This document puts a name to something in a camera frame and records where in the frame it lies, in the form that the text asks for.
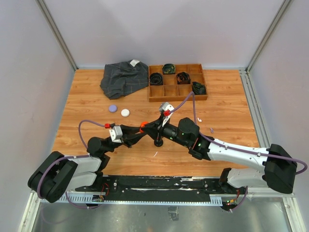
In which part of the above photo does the grey checked cloth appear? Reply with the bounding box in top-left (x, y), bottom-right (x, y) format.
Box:
top-left (100, 59), bottom-right (149, 100)

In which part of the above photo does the wooden compartment tray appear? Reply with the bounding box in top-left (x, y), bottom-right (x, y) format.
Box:
top-left (148, 63), bottom-right (208, 102)

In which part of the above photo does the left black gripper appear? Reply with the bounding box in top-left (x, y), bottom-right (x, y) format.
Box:
top-left (102, 124), bottom-right (147, 154)

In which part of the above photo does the orange earbud case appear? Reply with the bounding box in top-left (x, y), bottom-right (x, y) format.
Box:
top-left (139, 121), bottom-right (148, 133)

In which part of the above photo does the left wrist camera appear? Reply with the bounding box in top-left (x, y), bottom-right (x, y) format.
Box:
top-left (109, 126), bottom-right (123, 143)

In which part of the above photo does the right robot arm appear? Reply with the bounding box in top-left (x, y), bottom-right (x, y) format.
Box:
top-left (140, 117), bottom-right (297, 194)

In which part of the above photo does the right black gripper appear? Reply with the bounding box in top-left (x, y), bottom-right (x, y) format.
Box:
top-left (141, 115), bottom-right (190, 147)

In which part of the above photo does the white earbud case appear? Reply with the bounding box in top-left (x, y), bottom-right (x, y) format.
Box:
top-left (121, 109), bottom-right (130, 117)

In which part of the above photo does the green patterned rolled tie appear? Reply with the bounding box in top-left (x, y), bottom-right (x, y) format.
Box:
top-left (162, 63), bottom-right (176, 75)

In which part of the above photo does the dark green rolled tie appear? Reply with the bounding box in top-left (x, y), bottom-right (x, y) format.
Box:
top-left (192, 82), bottom-right (207, 95)

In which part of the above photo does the black rolled belt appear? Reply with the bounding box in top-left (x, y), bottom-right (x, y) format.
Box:
top-left (149, 72), bottom-right (163, 86)

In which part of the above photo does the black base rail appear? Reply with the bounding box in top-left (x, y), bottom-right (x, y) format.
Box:
top-left (74, 174), bottom-right (244, 203)

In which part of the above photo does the brown rolled belt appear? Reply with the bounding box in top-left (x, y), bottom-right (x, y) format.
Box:
top-left (177, 72), bottom-right (191, 85)

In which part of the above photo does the purple cable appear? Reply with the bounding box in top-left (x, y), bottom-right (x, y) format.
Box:
top-left (37, 120), bottom-right (112, 210)
top-left (164, 91), bottom-right (309, 174)

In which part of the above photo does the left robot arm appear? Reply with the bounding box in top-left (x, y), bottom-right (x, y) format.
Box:
top-left (28, 124), bottom-right (146, 203)

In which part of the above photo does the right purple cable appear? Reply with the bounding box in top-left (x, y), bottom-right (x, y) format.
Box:
top-left (164, 91), bottom-right (309, 174)

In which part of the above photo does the black earbud case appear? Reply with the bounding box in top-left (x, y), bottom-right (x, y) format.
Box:
top-left (154, 141), bottom-right (163, 147)

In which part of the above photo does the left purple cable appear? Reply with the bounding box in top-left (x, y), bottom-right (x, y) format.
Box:
top-left (37, 120), bottom-right (112, 210)

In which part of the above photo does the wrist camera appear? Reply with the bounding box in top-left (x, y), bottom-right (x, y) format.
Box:
top-left (159, 102), bottom-right (174, 127)
top-left (109, 126), bottom-right (123, 143)

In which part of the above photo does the purple earbud case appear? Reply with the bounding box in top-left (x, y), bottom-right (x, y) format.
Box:
top-left (108, 104), bottom-right (118, 113)

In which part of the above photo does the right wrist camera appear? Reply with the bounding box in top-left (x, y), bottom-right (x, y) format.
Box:
top-left (159, 102), bottom-right (174, 127)

